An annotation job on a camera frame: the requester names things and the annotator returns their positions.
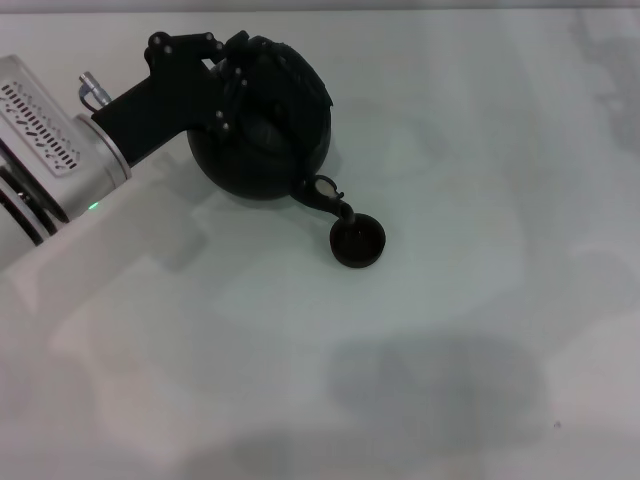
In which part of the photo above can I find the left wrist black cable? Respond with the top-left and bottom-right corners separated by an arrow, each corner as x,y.
77,71 -> 112,109

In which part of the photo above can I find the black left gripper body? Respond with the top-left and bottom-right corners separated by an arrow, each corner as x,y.
89,31 -> 224,167

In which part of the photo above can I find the black round teapot with handle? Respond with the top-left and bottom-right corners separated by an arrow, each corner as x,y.
187,32 -> 357,227

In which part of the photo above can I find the small black teacup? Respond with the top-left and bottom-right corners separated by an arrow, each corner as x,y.
329,213 -> 388,270

